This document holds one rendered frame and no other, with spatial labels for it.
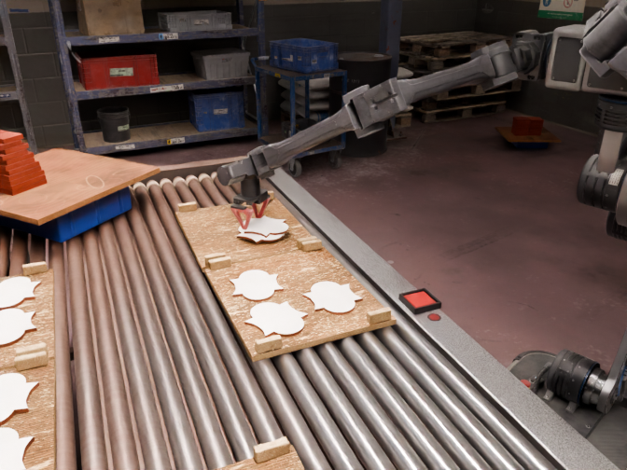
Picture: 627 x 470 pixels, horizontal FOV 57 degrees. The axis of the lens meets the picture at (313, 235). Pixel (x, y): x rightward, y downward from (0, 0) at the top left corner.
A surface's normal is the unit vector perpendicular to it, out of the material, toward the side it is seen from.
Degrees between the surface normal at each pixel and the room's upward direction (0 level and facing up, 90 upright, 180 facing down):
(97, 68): 90
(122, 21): 84
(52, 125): 90
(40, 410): 0
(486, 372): 0
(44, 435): 0
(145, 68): 90
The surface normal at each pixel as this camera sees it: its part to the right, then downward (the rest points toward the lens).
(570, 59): -0.70, 0.31
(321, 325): 0.00, -0.90
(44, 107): 0.44, 0.39
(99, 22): 0.62, 0.24
